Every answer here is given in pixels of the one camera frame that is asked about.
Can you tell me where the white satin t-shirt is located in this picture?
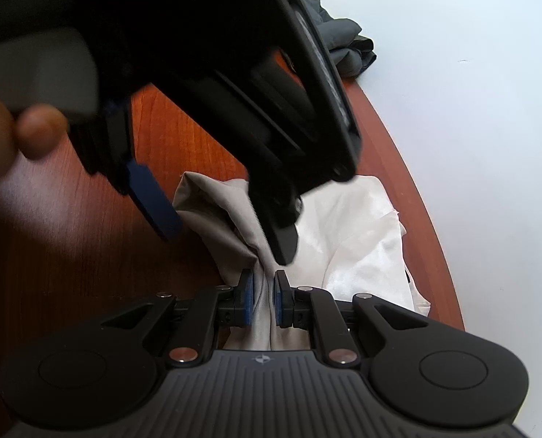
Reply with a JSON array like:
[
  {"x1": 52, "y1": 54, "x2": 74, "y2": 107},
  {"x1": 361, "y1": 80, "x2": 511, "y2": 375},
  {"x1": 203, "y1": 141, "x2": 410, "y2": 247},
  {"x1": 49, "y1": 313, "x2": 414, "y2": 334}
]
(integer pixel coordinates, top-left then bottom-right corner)
[{"x1": 172, "y1": 170, "x2": 433, "y2": 352}]

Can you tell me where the person's left hand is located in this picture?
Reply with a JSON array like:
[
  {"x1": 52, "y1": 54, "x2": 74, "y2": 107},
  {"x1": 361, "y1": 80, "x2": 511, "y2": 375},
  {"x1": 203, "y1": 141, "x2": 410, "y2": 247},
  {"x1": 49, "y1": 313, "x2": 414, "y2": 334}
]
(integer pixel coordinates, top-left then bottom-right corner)
[{"x1": 0, "y1": 101, "x2": 68, "y2": 179}]

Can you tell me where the dark grey folded garment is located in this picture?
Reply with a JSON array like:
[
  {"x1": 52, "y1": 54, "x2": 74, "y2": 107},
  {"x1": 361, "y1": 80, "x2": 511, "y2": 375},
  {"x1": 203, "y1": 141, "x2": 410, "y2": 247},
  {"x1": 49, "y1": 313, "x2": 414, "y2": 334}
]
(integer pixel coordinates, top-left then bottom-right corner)
[{"x1": 303, "y1": 0, "x2": 377, "y2": 78}]

